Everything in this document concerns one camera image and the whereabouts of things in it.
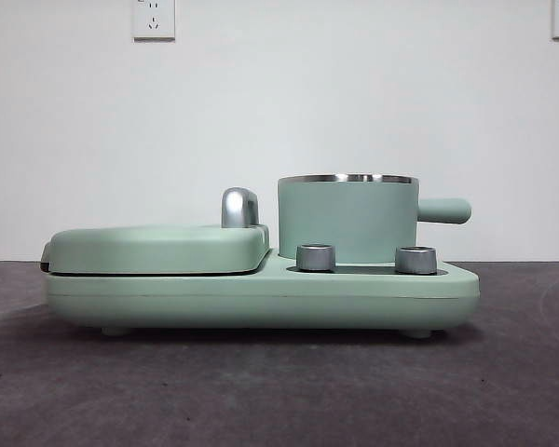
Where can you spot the green breakfast machine base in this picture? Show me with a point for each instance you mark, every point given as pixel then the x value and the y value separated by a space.
pixel 261 302

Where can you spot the silver control knob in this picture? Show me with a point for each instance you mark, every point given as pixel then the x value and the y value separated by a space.
pixel 415 261
pixel 315 258

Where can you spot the green griddle cover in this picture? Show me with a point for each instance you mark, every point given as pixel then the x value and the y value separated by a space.
pixel 144 247

